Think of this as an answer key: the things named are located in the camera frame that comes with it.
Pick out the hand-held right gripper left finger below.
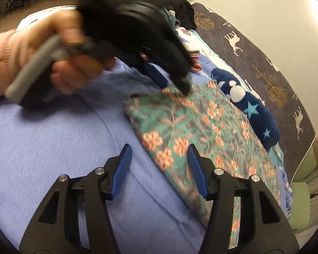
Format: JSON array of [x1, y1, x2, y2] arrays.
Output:
[[19, 143, 133, 254]]

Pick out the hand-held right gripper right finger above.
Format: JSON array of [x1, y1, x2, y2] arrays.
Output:
[[187, 143, 300, 254]]

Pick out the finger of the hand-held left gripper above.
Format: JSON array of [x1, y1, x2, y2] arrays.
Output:
[[144, 62, 166, 90], [148, 26, 194, 96]]

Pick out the green floral shirt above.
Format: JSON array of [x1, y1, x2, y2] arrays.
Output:
[[122, 81, 284, 241]]

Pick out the person's left forearm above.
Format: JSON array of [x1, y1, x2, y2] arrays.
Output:
[[0, 29, 35, 106]]

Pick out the black clothes pile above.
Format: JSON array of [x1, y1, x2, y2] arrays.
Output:
[[172, 0, 198, 31]]

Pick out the person's left hand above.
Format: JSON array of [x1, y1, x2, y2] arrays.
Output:
[[21, 10, 115, 95]]

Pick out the pink striped folded cloth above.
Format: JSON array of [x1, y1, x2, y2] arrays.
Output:
[[189, 54, 203, 72]]

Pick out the teal blanket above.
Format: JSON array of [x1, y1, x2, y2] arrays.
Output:
[[159, 7, 181, 28]]

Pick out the blue printed bedsheet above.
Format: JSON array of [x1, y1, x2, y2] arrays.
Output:
[[0, 11, 294, 254]]

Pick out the navy star fleece cloth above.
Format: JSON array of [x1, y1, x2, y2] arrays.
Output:
[[210, 67, 281, 152]]

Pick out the green pillow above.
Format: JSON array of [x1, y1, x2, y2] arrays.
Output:
[[289, 182, 311, 231], [293, 147, 318, 182]]

